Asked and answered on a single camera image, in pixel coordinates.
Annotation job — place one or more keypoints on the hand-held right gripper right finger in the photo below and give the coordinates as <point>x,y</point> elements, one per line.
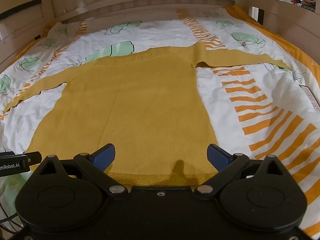
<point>218,157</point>

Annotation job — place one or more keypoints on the yellow knit sweater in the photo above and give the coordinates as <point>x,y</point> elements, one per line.
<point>150,105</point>

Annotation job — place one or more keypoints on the white care label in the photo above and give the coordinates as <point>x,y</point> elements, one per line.
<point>311,97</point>

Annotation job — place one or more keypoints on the orange bed sheet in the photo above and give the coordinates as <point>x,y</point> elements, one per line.
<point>295,47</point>

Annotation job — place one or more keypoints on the white printed duvet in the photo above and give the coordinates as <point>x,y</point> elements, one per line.
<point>160,33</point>

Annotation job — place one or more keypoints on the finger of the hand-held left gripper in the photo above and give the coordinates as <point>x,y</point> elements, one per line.
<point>34,158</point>

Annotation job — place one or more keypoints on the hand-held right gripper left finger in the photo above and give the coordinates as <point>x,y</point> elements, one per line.
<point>103,156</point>

